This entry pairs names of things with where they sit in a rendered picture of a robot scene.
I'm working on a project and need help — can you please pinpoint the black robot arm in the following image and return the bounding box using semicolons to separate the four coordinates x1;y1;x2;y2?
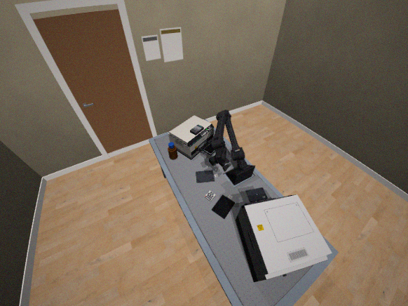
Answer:
209;110;250;170

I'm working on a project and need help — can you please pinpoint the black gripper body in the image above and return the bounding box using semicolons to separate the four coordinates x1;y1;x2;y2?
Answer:
220;158;229;168

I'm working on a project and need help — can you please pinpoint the brown bottle with blue cap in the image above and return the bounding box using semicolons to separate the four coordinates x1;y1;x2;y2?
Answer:
168;142;178;159

